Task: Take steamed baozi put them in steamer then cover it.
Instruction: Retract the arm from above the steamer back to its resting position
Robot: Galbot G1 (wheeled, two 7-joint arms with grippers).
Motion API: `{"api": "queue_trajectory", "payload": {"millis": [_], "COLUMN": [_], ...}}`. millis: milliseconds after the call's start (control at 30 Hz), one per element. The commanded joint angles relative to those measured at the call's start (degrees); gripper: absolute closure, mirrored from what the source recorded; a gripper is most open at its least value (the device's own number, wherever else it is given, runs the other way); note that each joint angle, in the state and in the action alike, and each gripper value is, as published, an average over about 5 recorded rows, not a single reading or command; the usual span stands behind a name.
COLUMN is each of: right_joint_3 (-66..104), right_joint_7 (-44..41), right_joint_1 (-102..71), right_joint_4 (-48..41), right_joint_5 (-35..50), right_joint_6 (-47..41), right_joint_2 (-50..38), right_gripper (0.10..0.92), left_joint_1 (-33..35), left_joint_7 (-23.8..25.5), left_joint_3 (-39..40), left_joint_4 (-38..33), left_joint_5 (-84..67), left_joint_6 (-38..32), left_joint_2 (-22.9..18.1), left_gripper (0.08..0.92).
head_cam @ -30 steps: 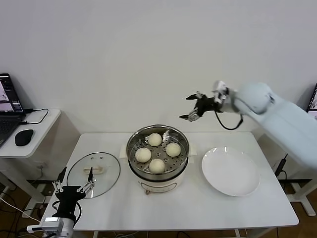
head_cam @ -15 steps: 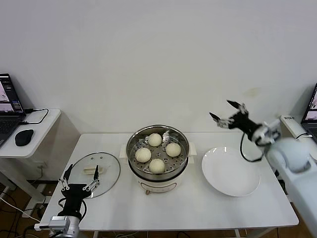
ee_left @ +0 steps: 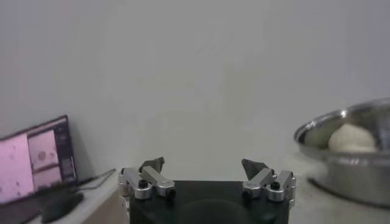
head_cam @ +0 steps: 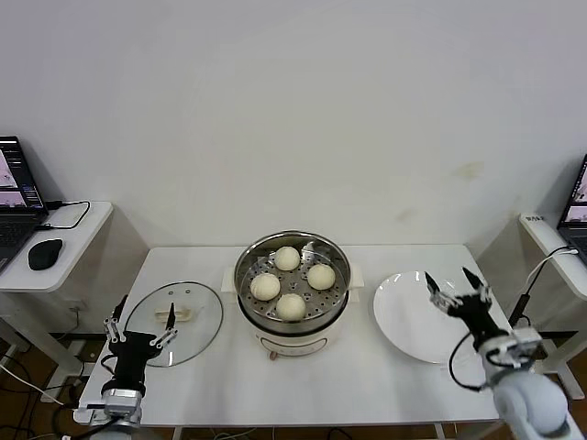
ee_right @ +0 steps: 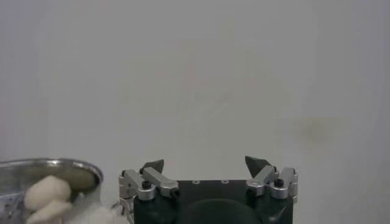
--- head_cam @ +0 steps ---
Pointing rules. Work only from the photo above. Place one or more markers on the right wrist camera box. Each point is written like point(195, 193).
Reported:
point(523, 346)

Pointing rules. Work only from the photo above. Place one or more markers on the cream electric cooking pot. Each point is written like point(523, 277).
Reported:
point(293, 341)

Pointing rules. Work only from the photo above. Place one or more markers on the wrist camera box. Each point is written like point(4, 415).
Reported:
point(523, 346)
point(121, 402)

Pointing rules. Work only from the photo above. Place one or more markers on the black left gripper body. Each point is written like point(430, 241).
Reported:
point(133, 357)

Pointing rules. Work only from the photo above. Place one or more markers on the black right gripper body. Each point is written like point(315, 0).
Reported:
point(474, 316)

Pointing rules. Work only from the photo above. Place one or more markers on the black computer mouse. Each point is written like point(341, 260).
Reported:
point(45, 253)

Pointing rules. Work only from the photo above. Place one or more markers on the round white plate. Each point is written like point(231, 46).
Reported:
point(403, 321)

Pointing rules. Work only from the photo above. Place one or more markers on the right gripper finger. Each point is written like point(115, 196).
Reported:
point(440, 298)
point(480, 289)

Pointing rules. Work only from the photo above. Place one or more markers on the black open laptop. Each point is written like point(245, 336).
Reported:
point(575, 201)
point(16, 183)

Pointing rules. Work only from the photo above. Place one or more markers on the perforated steel steamer basket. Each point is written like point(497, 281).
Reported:
point(316, 302)

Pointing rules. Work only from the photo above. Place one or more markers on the white steamed baozi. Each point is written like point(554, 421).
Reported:
point(287, 258)
point(290, 307)
point(265, 287)
point(321, 277)

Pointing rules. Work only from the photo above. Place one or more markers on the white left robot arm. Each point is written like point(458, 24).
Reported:
point(119, 428)

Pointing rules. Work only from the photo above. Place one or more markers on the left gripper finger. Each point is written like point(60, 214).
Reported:
point(167, 337)
point(114, 327)

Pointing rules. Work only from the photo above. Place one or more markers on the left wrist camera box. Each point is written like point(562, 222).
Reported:
point(121, 402)

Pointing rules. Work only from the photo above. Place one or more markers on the round glass pot lid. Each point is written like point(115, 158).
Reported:
point(197, 321)

